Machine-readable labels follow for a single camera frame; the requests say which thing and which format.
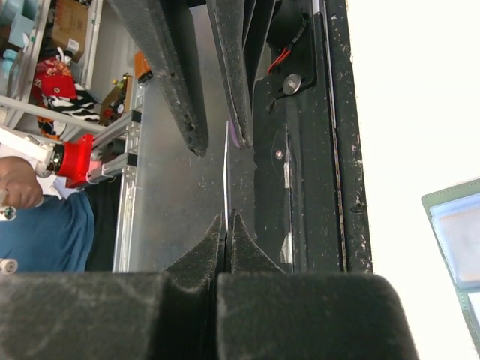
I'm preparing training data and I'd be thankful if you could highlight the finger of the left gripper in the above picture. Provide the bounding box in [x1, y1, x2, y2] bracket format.
[206, 1, 275, 149]
[110, 0, 209, 157]

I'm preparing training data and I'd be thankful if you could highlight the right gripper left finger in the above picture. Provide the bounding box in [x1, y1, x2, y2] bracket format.
[1, 215, 224, 359]

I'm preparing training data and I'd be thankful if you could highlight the green card holder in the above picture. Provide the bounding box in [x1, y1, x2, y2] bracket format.
[421, 179, 479, 351]

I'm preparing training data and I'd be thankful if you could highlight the aluminium rail frame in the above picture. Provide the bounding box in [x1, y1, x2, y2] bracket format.
[87, 73, 142, 273]

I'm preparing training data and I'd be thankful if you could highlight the person in blue shirt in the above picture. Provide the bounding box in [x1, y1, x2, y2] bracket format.
[1, 157, 95, 273]

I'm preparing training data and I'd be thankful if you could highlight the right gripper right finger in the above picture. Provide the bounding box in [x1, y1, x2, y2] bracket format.
[217, 216, 418, 359]

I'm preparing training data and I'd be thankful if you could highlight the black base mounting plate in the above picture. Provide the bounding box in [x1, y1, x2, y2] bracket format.
[253, 1, 373, 272]

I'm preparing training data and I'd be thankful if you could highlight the white VIP card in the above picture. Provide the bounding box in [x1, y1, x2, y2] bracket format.
[223, 121, 230, 230]

